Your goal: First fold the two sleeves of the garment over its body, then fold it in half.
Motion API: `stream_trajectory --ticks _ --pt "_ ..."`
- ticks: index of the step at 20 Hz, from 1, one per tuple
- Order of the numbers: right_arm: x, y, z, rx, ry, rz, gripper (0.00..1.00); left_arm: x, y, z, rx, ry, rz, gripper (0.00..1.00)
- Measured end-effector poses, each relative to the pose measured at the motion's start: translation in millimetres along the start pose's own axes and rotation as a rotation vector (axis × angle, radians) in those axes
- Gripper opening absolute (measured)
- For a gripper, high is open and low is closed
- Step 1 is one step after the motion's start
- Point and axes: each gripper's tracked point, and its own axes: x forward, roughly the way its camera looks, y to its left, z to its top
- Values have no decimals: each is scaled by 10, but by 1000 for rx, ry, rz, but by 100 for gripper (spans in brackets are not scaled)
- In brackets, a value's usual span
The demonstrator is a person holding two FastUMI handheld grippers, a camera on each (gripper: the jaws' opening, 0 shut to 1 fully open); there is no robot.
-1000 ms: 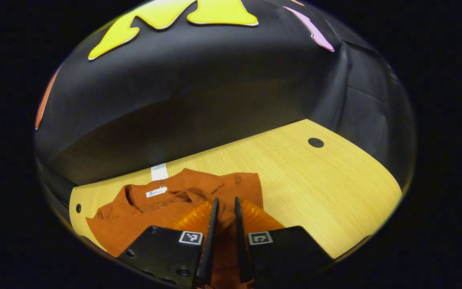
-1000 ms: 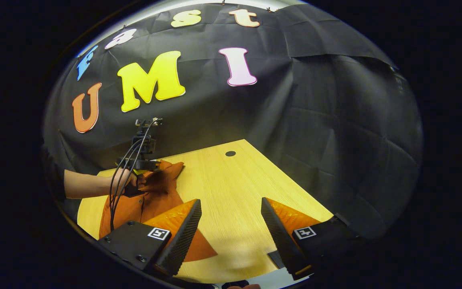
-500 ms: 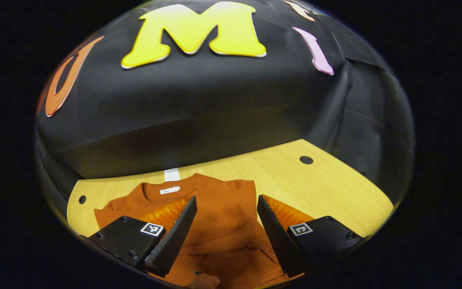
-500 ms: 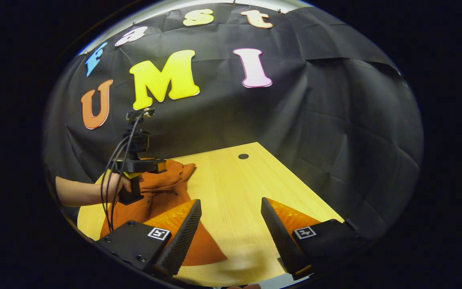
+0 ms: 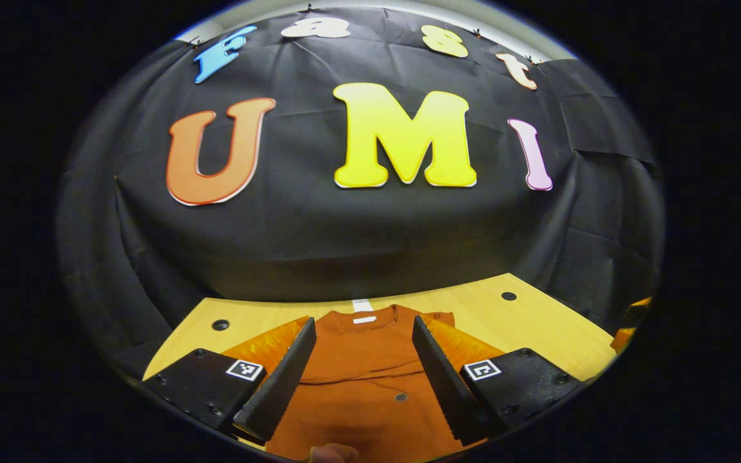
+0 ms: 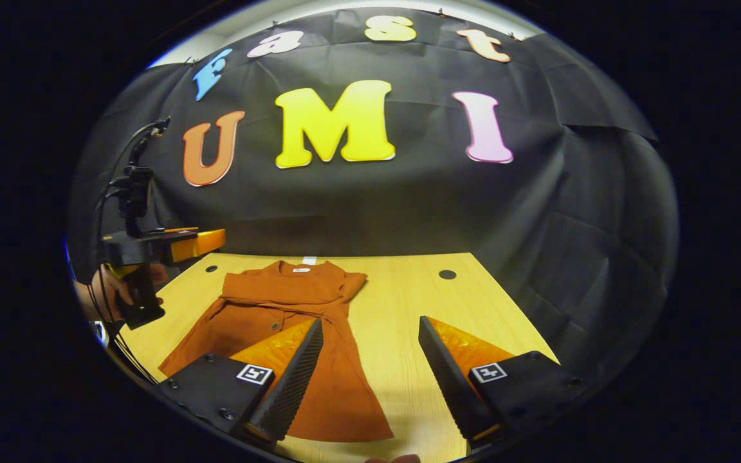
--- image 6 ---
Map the orange jacket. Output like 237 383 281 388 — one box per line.
158 259 395 443

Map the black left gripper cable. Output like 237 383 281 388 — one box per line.
91 121 160 386

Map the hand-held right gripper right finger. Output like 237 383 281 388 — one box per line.
418 315 585 446

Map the black backdrop cloth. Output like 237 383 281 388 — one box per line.
68 6 680 386

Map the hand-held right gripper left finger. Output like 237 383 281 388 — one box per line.
156 318 324 446

